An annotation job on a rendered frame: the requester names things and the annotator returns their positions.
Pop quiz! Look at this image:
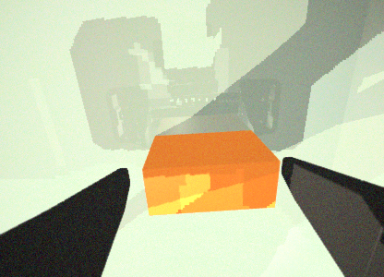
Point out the orange block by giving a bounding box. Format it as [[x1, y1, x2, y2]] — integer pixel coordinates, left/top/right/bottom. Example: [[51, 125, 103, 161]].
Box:
[[142, 130, 281, 215]]

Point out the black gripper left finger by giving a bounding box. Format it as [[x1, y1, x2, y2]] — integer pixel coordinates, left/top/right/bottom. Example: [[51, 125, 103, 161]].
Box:
[[0, 168, 130, 277]]

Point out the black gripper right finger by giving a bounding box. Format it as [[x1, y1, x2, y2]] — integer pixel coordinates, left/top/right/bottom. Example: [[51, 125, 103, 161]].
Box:
[[282, 157, 384, 277]]

